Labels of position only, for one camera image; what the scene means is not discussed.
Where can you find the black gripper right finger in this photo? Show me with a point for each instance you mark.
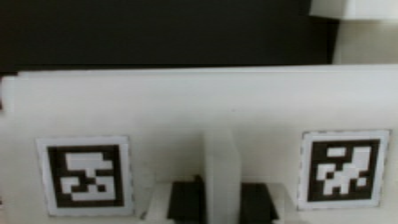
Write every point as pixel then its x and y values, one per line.
pixel 266 206

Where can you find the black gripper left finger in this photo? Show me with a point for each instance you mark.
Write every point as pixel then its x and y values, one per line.
pixel 179 203

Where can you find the small white cabinet panel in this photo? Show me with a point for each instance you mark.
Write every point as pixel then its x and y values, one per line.
pixel 159 106

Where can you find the white right border rail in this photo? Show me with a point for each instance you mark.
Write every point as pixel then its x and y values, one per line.
pixel 367 45

